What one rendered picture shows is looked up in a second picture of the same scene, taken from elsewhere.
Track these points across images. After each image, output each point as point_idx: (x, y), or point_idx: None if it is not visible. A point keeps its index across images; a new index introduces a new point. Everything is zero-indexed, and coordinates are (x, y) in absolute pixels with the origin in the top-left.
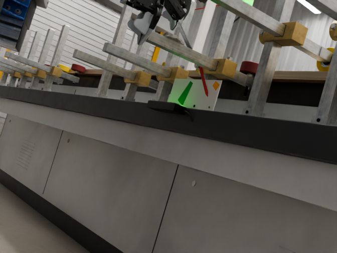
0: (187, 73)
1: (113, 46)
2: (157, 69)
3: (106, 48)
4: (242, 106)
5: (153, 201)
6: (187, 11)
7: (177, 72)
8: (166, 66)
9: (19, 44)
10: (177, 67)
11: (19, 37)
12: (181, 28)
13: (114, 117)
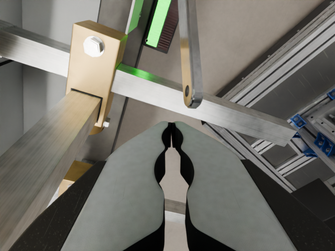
0: (79, 23)
1: (282, 124)
2: (161, 79)
3: (288, 123)
4: None
5: None
6: (34, 250)
7: (120, 36)
8: (98, 111)
9: (304, 194)
10: (68, 94)
11: (325, 191)
12: (198, 40)
13: (114, 148)
